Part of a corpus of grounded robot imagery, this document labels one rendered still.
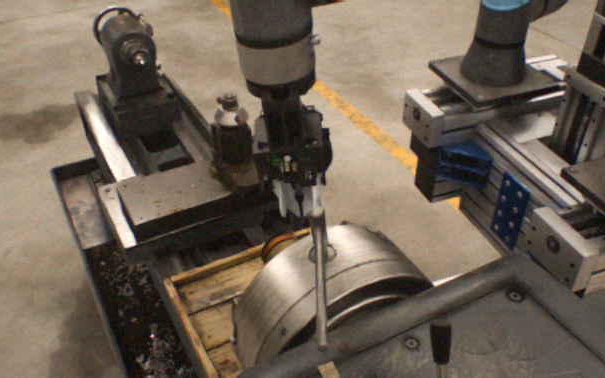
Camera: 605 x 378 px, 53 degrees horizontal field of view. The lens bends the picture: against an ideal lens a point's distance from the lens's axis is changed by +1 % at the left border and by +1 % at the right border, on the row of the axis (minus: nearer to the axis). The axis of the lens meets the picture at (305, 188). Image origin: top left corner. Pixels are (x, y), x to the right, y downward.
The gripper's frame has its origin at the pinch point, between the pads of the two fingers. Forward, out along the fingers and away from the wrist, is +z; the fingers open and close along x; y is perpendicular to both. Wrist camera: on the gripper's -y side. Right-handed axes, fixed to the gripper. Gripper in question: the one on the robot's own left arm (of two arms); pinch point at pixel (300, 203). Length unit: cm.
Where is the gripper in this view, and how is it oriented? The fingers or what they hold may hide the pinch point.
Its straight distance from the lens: 74.8
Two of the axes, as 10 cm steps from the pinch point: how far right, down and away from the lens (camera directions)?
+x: 9.9, -1.0, -0.4
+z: 1.0, 7.5, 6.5
